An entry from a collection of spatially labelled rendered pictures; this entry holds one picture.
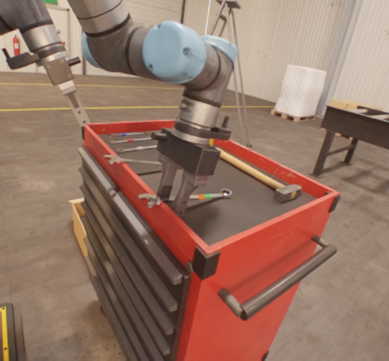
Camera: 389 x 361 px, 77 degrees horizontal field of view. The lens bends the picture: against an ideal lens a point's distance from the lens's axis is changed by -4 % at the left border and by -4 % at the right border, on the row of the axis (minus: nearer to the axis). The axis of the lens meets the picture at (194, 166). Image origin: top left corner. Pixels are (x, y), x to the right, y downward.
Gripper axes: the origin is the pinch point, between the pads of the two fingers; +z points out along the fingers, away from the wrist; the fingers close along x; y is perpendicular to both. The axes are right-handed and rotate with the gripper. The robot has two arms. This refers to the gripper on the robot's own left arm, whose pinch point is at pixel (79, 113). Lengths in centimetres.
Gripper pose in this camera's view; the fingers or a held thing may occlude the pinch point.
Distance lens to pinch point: 71.6
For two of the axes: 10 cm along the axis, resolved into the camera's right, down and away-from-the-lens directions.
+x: -4.7, -3.0, 8.3
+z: 2.8, 8.4, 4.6
